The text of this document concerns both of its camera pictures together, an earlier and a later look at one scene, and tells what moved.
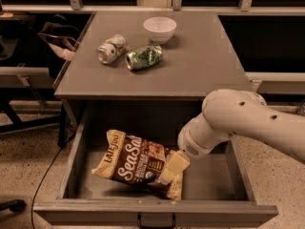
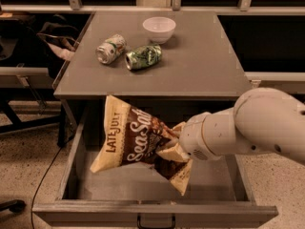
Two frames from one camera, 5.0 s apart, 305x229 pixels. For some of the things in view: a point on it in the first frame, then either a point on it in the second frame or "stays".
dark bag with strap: (60, 40) stays
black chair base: (15, 205) stays
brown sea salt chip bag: (136, 161) → (133, 135)
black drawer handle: (155, 227) stays
